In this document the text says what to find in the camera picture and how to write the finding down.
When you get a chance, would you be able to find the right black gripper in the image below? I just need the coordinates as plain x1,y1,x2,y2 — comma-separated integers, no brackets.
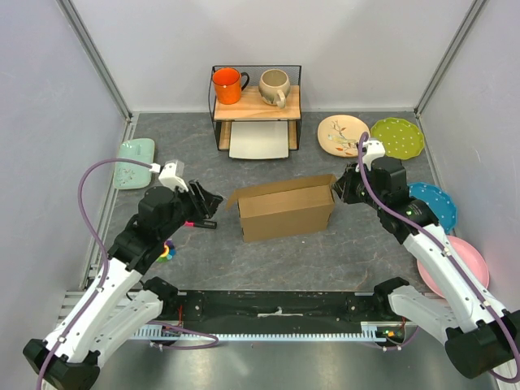
331,161,386,210

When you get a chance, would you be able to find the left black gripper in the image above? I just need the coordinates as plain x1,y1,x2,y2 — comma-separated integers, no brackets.
159,179,223,240

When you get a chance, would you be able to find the brown cardboard box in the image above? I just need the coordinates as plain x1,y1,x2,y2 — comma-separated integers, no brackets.
226,174,336,242

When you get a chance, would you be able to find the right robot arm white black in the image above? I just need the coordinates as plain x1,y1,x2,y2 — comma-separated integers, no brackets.
333,157,519,379

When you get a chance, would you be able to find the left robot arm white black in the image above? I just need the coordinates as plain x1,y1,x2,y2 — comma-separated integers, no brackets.
23,180,223,389

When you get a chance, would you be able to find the pink black highlighter marker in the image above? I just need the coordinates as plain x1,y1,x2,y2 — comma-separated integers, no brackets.
184,220,218,229

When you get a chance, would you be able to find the beige floral plate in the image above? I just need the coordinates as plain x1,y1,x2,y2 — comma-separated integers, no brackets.
317,115,371,158

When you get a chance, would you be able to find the green dotted plate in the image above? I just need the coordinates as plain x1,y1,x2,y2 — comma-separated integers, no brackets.
371,117,425,160

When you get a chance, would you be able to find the mint green divided tray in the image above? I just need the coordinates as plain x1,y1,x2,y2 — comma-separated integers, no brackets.
112,137,157,191

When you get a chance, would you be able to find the white square plate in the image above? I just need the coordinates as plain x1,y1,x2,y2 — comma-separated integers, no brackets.
229,121,289,160

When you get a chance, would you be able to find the blue dotted plate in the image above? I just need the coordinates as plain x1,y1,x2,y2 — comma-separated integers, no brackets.
409,182,458,234

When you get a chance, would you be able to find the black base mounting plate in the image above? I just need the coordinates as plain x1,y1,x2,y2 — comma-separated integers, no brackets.
159,290,401,323

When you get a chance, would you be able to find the orange enamel mug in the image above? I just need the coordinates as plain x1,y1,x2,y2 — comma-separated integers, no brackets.
212,67,249,105

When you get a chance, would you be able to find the beige ceramic mug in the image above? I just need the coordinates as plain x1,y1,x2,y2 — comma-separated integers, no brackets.
258,69,291,109

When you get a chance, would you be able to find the pink plate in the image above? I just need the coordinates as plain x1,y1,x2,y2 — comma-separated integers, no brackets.
416,235,490,298

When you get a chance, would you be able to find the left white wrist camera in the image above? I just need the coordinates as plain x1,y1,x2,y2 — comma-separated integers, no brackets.
149,159,189,193

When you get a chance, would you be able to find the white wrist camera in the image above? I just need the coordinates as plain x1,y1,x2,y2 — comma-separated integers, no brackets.
149,159,189,193
357,138,386,171

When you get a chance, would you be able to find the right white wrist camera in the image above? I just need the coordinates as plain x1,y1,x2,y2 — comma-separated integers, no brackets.
357,138,386,171

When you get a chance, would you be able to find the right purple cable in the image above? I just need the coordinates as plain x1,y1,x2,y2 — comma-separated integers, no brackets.
356,131,520,384

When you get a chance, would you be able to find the purple cable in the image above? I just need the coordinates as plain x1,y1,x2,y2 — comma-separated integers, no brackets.
356,131,520,384
36,158,220,390

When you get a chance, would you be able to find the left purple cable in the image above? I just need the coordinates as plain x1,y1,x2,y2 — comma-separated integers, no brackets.
36,158,220,390

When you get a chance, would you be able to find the black wire wooden shelf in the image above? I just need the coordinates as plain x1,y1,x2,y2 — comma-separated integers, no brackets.
207,64,301,151

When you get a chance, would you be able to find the grey slotted cable duct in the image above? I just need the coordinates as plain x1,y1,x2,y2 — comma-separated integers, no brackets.
130,323,405,343

